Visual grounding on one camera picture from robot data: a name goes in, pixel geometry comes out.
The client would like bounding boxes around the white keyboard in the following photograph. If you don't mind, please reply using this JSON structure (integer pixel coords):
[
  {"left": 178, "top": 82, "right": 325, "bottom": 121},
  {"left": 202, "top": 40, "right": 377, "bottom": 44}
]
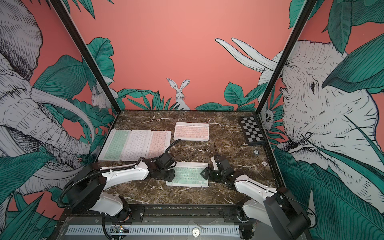
[{"left": 121, "top": 130, "right": 152, "bottom": 161}]

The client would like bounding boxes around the green keyboard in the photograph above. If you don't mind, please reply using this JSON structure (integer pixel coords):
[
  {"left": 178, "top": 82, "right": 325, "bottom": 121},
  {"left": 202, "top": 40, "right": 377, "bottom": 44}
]
[
  {"left": 166, "top": 162, "right": 209, "bottom": 188},
  {"left": 98, "top": 130, "right": 131, "bottom": 161}
]

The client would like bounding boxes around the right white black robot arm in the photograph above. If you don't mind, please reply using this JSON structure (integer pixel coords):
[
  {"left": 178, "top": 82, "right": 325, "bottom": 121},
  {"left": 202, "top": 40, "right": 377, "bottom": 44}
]
[{"left": 201, "top": 167, "right": 312, "bottom": 240}]

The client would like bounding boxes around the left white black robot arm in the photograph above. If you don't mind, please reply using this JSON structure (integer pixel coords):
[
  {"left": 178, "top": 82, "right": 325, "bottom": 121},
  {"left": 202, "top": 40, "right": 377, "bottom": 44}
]
[{"left": 57, "top": 154, "right": 177, "bottom": 222}]

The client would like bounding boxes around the black white checkerboard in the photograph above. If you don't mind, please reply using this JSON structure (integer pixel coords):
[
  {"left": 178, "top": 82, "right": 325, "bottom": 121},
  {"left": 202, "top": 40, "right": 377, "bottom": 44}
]
[{"left": 239, "top": 116, "right": 266, "bottom": 146}]

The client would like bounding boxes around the round silver lock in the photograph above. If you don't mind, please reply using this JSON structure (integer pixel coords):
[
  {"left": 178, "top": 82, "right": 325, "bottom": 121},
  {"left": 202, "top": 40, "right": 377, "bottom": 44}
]
[{"left": 192, "top": 228, "right": 201, "bottom": 238}]

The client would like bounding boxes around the small electronics board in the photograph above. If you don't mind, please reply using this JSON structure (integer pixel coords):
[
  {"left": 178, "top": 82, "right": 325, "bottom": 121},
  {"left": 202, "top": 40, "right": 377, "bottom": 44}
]
[{"left": 111, "top": 226, "right": 130, "bottom": 236}]

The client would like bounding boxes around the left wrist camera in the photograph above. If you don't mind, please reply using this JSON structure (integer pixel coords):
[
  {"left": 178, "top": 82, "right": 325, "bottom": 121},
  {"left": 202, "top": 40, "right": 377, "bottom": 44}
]
[{"left": 153, "top": 153, "right": 176, "bottom": 170}]

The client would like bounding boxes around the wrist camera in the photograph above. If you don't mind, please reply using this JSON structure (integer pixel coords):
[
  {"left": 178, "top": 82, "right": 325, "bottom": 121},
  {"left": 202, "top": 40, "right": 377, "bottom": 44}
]
[
  {"left": 211, "top": 155, "right": 232, "bottom": 172},
  {"left": 153, "top": 153, "right": 176, "bottom": 170}
]

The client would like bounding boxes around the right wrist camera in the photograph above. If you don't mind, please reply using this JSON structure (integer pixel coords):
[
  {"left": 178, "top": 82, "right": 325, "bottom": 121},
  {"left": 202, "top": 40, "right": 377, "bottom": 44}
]
[{"left": 211, "top": 155, "right": 232, "bottom": 172}]

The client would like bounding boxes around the black front mounting rail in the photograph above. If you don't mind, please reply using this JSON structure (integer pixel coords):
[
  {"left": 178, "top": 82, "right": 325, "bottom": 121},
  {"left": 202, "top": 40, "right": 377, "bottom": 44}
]
[{"left": 59, "top": 204, "right": 302, "bottom": 223}]

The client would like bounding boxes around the white slotted cable duct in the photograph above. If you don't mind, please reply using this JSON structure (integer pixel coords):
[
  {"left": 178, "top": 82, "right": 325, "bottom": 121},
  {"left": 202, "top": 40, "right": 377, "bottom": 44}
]
[{"left": 65, "top": 225, "right": 240, "bottom": 237}]

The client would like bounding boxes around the right black frame post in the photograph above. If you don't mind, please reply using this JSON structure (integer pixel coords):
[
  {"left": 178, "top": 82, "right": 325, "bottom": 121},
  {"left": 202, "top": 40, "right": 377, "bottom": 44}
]
[{"left": 256, "top": 0, "right": 317, "bottom": 116}]

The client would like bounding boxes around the black frame post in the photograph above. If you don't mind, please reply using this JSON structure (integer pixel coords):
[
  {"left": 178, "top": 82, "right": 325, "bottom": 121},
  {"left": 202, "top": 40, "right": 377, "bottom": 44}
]
[
  {"left": 50, "top": 0, "right": 121, "bottom": 115},
  {"left": 256, "top": 0, "right": 317, "bottom": 116}
]

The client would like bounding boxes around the left black frame post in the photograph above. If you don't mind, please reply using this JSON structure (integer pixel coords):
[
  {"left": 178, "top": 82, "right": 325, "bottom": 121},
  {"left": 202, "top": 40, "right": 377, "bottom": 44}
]
[{"left": 50, "top": 0, "right": 121, "bottom": 115}]

